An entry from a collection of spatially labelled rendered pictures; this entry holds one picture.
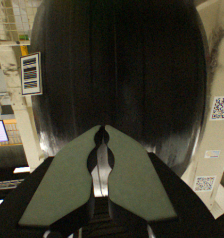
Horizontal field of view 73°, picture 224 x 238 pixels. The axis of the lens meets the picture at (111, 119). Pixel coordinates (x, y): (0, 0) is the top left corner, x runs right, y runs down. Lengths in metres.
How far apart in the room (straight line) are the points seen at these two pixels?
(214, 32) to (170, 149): 0.35
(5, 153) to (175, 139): 12.71
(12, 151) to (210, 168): 12.32
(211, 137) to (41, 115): 0.50
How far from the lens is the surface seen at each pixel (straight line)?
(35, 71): 0.25
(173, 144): 0.26
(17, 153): 12.52
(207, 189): 0.72
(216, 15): 0.53
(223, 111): 0.56
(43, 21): 0.29
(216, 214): 1.41
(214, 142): 0.60
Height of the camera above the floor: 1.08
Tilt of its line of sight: 22 degrees up
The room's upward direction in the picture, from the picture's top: 178 degrees clockwise
